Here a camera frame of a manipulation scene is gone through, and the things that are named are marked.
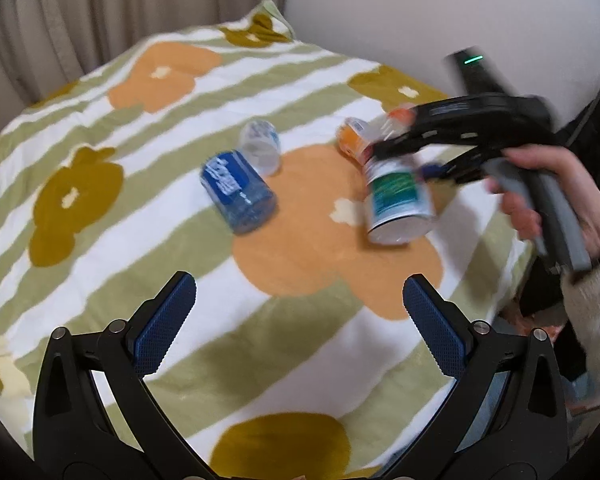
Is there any red green label cup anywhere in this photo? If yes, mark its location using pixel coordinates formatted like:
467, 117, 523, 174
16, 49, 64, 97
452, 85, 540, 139
364, 155, 436, 246

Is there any clear pink cup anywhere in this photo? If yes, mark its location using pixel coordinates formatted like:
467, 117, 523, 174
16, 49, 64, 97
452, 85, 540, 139
374, 104, 416, 141

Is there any orange label cup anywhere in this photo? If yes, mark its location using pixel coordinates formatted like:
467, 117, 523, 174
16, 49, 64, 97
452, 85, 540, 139
336, 117, 378, 166

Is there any clear white blue cup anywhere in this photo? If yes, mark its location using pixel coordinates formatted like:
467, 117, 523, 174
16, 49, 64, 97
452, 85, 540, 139
238, 119, 282, 177

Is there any blue label cup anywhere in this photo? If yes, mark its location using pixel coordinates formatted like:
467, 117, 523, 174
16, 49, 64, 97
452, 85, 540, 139
200, 151, 277, 235

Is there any right hand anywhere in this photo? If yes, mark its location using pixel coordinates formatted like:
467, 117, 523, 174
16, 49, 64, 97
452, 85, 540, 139
486, 145, 600, 259

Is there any striped floral blanket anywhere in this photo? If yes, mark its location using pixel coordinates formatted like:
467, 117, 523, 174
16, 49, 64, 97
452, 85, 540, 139
0, 1, 530, 479

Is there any beige curtain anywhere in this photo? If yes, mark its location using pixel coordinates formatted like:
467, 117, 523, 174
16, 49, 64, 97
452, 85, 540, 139
0, 0, 285, 132

